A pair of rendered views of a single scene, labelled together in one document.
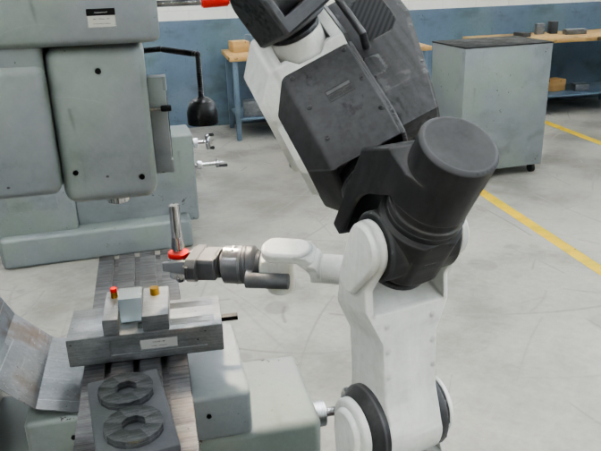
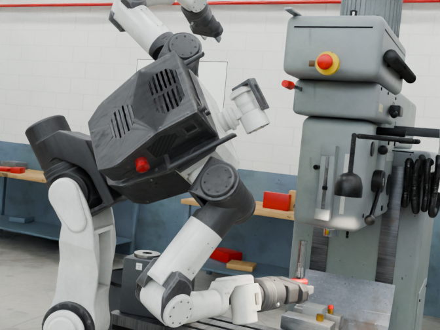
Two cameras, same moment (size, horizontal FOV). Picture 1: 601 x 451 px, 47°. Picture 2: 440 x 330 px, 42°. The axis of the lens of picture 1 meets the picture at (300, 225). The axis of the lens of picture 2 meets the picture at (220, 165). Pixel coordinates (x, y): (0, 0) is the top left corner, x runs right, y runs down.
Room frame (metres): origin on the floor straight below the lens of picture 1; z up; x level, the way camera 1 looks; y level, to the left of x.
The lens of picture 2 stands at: (2.20, -1.19, 1.55)
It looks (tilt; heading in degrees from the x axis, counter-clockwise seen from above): 3 degrees down; 126
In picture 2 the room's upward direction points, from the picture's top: 5 degrees clockwise
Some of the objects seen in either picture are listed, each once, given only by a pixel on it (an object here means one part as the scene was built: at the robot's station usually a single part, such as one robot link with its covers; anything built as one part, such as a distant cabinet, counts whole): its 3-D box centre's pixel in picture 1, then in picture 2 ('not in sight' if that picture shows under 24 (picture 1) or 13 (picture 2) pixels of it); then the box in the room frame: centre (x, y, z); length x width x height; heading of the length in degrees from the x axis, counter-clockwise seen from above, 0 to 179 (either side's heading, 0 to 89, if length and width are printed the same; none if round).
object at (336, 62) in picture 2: not in sight; (327, 63); (1.51, 0.18, 1.76); 0.06 x 0.02 x 0.06; 12
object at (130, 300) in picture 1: (131, 304); (313, 315); (1.44, 0.40, 1.03); 0.06 x 0.05 x 0.06; 9
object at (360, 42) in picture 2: not in sight; (349, 58); (1.46, 0.42, 1.81); 0.47 x 0.26 x 0.16; 102
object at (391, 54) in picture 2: not in sight; (400, 68); (1.60, 0.47, 1.79); 0.45 x 0.04 x 0.04; 102
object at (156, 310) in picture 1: (156, 308); (308, 325); (1.45, 0.35, 1.02); 0.15 x 0.06 x 0.04; 9
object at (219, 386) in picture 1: (142, 387); not in sight; (1.46, 0.41, 0.79); 0.50 x 0.35 x 0.12; 102
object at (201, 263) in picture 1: (217, 264); (277, 292); (1.42, 0.19, 1.13); 0.13 x 0.12 x 0.10; 170
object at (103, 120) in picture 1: (105, 116); (337, 172); (1.46, 0.41, 1.47); 0.21 x 0.19 x 0.32; 12
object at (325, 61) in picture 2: not in sight; (325, 61); (1.51, 0.16, 1.76); 0.04 x 0.03 x 0.04; 12
